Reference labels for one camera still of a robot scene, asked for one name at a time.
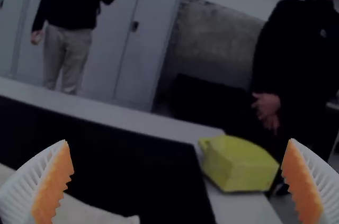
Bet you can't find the yellow plastic container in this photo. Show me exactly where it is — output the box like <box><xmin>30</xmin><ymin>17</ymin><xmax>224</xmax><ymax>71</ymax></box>
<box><xmin>198</xmin><ymin>134</ymin><xmax>281</xmax><ymax>192</ymax></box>

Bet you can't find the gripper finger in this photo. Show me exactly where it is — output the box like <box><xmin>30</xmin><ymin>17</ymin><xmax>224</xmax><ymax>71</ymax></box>
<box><xmin>280</xmin><ymin>138</ymin><xmax>339</xmax><ymax>224</ymax></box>
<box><xmin>0</xmin><ymin>139</ymin><xmax>75</xmax><ymax>224</ymax></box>

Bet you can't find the grey cupboard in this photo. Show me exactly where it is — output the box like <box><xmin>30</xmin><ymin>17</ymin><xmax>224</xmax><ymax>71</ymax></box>
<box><xmin>0</xmin><ymin>0</ymin><xmax>186</xmax><ymax>112</ymax></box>

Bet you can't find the black mat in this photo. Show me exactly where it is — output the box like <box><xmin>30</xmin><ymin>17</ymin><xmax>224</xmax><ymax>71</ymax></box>
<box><xmin>0</xmin><ymin>94</ymin><xmax>218</xmax><ymax>224</ymax></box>

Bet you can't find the pale towel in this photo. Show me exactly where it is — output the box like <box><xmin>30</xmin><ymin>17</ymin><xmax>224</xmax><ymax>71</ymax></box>
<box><xmin>0</xmin><ymin>163</ymin><xmax>140</xmax><ymax>224</ymax></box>

